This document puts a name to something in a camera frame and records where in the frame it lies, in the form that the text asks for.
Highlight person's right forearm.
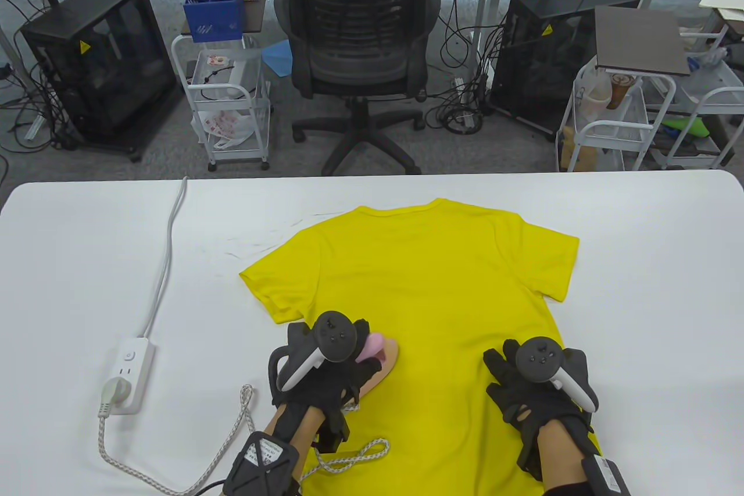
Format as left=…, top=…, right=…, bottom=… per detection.
left=535, top=418, right=599, bottom=496

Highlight pink electric iron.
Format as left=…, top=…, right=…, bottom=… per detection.
left=355, top=333, right=400, bottom=398

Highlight black wrist sensor box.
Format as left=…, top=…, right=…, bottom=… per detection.
left=581, top=454, right=631, bottom=496

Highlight person's right hand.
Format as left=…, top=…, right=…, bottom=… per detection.
left=484, top=339, right=599, bottom=482

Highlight person's left hand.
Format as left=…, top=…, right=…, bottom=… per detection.
left=272, top=319, right=383, bottom=453

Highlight black computer case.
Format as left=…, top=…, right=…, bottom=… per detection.
left=487, top=0, right=640, bottom=141
left=20, top=0, right=178, bottom=162

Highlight grey white controller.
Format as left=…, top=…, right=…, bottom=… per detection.
left=516, top=337, right=598, bottom=412
left=267, top=310, right=358, bottom=401

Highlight white printed plastic bag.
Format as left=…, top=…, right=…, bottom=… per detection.
left=198, top=109, right=255, bottom=149

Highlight grey power strip cable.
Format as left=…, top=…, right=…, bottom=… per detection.
left=141, top=176, right=188, bottom=340

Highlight brown paper bag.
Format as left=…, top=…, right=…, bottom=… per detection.
left=559, top=127, right=599, bottom=171

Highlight dark brown board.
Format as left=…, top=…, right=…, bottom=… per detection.
left=594, top=5, right=691, bottom=76

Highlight black strapped wrist tracker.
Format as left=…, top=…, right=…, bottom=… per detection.
left=224, top=431, right=302, bottom=496

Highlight bundle of black cables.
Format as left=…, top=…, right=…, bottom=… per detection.
left=424, top=72, right=495, bottom=136
left=0, top=63, right=76, bottom=154

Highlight green plastic item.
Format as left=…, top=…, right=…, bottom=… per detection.
left=663, top=118, right=711, bottom=139

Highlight brown coffee cup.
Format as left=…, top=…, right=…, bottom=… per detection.
left=607, top=73, right=631, bottom=110

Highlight blue cloth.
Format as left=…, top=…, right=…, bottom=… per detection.
left=260, top=41, right=294, bottom=77

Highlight black mesh office chair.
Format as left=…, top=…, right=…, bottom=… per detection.
left=273, top=0, right=442, bottom=176

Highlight translucent plastic jug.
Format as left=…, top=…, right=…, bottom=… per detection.
left=581, top=74, right=611, bottom=119

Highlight yellow t-shirt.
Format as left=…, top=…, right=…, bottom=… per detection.
left=239, top=199, right=581, bottom=496

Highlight white metal cart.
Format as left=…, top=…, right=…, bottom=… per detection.
left=170, top=0, right=272, bottom=172
left=645, top=42, right=744, bottom=170
left=556, top=57, right=678, bottom=172

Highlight white braided iron cord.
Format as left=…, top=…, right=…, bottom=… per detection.
left=96, top=378, right=390, bottom=491

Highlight white table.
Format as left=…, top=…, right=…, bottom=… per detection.
left=0, top=169, right=744, bottom=496

